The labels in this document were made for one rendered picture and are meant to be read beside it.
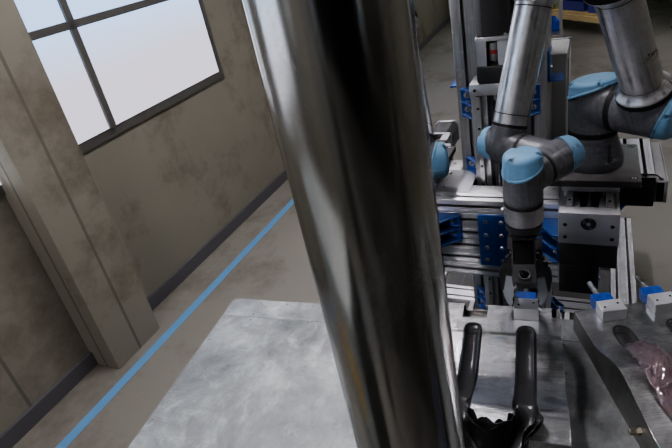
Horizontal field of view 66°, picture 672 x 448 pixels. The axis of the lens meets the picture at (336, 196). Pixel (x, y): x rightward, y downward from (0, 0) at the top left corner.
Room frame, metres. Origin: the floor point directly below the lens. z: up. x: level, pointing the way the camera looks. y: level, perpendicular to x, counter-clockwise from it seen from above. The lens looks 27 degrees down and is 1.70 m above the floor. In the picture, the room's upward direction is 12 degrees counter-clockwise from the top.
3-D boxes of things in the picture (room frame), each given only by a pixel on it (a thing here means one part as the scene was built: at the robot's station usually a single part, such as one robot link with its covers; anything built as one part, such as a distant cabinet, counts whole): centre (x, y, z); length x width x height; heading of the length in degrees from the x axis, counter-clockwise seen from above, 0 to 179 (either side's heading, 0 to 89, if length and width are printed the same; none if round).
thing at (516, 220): (0.89, -0.36, 1.13); 0.08 x 0.08 x 0.05
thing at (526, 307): (0.91, -0.37, 0.89); 0.13 x 0.05 x 0.05; 157
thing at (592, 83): (1.20, -0.68, 1.20); 0.13 x 0.12 x 0.14; 28
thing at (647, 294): (0.88, -0.65, 0.85); 0.13 x 0.05 x 0.05; 174
